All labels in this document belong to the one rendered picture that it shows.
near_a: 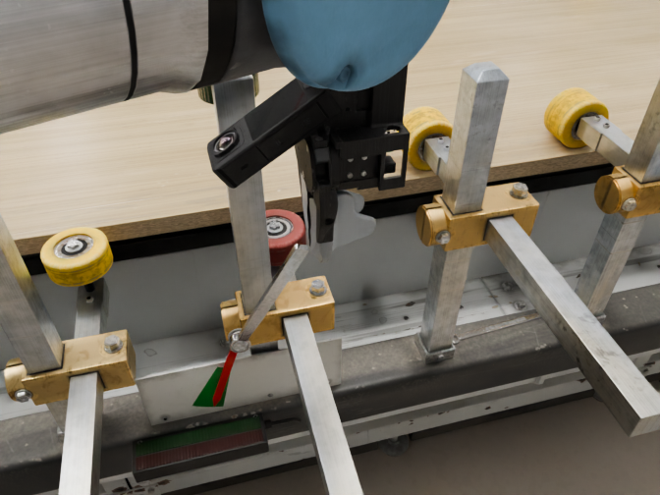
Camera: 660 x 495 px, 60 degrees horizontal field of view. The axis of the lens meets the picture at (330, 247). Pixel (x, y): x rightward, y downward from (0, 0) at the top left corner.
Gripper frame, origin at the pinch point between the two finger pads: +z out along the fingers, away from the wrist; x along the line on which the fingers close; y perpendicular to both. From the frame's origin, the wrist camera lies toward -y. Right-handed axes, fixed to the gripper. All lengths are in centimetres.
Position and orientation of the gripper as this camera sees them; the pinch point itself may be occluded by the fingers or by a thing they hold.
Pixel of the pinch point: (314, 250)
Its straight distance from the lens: 55.1
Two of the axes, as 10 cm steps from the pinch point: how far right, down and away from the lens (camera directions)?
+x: -2.5, -6.3, 7.3
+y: 9.7, -1.7, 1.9
